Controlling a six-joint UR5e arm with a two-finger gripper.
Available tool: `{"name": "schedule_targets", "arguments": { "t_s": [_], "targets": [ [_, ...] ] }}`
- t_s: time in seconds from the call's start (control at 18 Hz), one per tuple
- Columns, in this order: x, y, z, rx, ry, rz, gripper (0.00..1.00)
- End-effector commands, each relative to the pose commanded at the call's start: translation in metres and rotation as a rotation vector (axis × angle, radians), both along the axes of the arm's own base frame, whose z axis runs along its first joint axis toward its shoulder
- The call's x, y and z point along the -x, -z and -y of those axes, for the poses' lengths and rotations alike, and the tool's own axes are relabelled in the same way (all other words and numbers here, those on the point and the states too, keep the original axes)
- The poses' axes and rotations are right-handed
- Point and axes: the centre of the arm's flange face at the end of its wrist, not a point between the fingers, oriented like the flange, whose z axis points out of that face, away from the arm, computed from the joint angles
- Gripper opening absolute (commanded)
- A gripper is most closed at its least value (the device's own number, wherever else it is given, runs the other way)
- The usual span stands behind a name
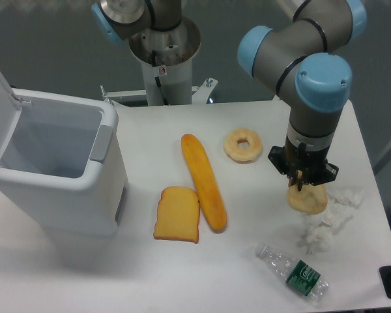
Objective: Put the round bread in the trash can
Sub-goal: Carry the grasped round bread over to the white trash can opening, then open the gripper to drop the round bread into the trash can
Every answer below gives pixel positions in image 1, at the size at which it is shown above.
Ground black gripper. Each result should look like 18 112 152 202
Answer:
268 142 339 192

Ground round braided bread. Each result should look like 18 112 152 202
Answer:
286 185 328 215

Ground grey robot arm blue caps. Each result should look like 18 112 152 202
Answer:
91 1 367 188

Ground long baguette bread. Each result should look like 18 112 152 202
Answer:
181 134 227 233

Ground toast bread slice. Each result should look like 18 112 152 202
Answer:
153 186 200 243

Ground white trash can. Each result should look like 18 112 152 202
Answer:
0 72 128 236

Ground crumpled white tissue paper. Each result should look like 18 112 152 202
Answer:
300 187 364 254

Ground clear plastic water bottle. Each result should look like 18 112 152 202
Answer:
255 243 329 303

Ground ring donut bread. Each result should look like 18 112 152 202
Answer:
224 128 263 163

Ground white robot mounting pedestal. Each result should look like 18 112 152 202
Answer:
100 16 220 107

